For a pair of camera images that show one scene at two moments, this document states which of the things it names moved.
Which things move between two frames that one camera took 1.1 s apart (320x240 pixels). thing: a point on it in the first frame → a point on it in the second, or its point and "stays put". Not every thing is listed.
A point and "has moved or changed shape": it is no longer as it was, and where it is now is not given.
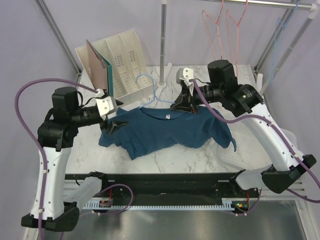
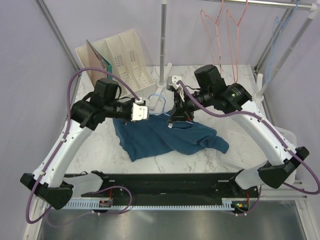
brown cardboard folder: x=97 y=67 stays put
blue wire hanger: x=154 y=97 → x=165 y=100
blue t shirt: x=151 y=130 has moved or changed shape
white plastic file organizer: x=131 y=76 stays put
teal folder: x=110 y=76 stays put
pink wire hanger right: x=228 y=15 stays put
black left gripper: x=113 y=124 → x=126 y=121
